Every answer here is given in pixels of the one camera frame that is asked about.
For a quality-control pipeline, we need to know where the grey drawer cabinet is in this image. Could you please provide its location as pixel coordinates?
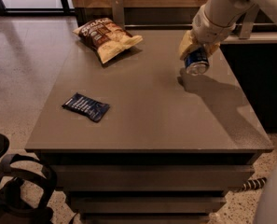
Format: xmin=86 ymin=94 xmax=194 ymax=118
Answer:
xmin=26 ymin=31 xmax=272 ymax=224

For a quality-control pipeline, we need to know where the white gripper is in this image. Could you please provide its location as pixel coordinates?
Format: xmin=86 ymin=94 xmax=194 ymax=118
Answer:
xmin=178 ymin=5 xmax=235 ymax=61

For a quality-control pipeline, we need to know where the left metal bracket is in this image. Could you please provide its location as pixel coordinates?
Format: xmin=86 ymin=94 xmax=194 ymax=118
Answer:
xmin=111 ymin=0 xmax=125 ymax=29

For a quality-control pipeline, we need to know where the brown white chip bag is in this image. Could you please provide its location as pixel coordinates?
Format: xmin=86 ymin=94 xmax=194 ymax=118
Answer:
xmin=73 ymin=18 xmax=143 ymax=63

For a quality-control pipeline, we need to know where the metal bracket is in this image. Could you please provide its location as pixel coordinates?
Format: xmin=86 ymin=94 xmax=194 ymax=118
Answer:
xmin=111 ymin=0 xmax=125 ymax=29
xmin=237 ymin=5 xmax=259 ymax=39

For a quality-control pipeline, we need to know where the blue pepsi can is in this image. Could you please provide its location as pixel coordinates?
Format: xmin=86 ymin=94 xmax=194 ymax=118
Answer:
xmin=185 ymin=47 xmax=210 ymax=76

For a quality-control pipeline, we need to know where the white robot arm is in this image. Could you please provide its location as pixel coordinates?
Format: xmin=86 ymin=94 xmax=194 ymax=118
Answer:
xmin=178 ymin=0 xmax=277 ymax=224

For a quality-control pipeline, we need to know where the dark blue snack packet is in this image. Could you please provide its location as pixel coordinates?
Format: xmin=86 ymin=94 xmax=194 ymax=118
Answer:
xmin=62 ymin=93 xmax=110 ymax=122

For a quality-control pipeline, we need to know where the black backpack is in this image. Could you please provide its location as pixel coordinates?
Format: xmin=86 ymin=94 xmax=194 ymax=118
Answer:
xmin=0 ymin=154 xmax=57 ymax=224

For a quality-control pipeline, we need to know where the right metal bracket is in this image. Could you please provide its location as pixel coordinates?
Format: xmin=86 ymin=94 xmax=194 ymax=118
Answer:
xmin=237 ymin=5 xmax=259 ymax=39

